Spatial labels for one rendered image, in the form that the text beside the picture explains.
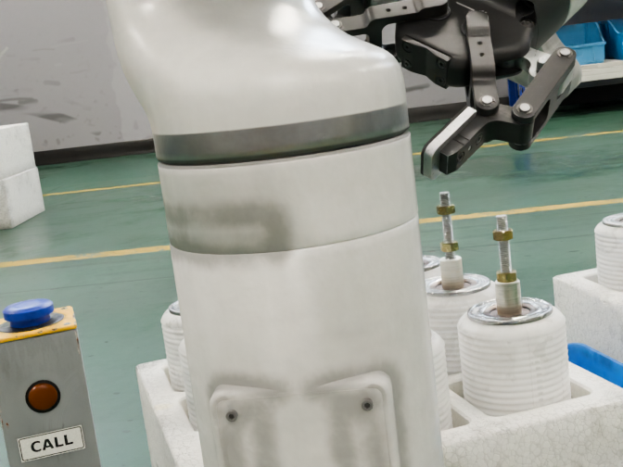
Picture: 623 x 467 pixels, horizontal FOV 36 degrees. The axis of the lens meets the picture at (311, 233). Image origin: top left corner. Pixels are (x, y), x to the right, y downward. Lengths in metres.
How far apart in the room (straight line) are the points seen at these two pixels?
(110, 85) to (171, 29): 5.78
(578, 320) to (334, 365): 0.93
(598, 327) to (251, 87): 0.93
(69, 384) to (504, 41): 0.45
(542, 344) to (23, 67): 5.61
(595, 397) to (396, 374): 0.55
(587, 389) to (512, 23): 0.44
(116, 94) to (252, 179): 5.81
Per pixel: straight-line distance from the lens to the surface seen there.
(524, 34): 0.54
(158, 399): 0.99
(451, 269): 0.97
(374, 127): 0.32
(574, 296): 1.23
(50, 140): 6.27
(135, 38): 0.34
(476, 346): 0.85
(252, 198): 0.31
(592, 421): 0.86
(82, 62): 6.16
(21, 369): 0.79
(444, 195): 0.96
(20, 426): 0.80
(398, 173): 0.33
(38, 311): 0.80
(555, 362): 0.86
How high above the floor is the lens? 0.50
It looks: 11 degrees down
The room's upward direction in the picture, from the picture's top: 7 degrees counter-clockwise
